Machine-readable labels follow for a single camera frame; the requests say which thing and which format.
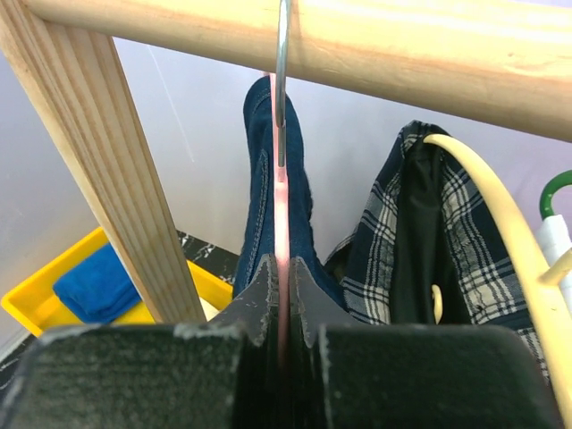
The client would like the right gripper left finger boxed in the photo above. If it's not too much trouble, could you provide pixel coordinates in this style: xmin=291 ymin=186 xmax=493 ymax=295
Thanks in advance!
xmin=1 ymin=255 xmax=279 ymax=428

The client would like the dark green hanger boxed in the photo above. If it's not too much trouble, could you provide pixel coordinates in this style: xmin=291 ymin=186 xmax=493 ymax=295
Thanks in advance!
xmin=539 ymin=170 xmax=572 ymax=220

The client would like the cream plastic hanger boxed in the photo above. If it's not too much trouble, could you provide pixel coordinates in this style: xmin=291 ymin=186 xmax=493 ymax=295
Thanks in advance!
xmin=424 ymin=134 xmax=571 ymax=428

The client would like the white garment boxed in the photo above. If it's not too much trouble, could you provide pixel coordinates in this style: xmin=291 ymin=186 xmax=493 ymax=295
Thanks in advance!
xmin=536 ymin=214 xmax=571 ymax=266

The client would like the blue cloth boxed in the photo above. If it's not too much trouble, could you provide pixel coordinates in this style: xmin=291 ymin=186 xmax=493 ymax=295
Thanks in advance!
xmin=53 ymin=244 xmax=141 ymax=324

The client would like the pink plastic hanger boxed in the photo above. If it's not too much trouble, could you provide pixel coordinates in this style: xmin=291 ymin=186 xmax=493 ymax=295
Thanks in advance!
xmin=270 ymin=0 xmax=291 ymax=371

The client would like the yellow plastic tray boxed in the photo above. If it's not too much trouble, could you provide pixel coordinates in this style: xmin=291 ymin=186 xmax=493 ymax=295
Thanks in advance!
xmin=1 ymin=228 xmax=237 ymax=337

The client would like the wooden clothes rack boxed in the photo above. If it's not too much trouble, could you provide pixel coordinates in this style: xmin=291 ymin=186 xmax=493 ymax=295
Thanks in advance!
xmin=1 ymin=1 xmax=571 ymax=322

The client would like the blue denim skirt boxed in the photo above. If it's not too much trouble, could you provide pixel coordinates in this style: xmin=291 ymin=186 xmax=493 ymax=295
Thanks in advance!
xmin=233 ymin=76 xmax=347 ymax=309

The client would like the navy plaid skirt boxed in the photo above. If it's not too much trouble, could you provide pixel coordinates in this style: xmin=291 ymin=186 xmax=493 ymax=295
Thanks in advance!
xmin=325 ymin=121 xmax=547 ymax=369

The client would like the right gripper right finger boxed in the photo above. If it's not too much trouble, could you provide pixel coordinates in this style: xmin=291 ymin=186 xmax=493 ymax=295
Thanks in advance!
xmin=290 ymin=258 xmax=561 ymax=428

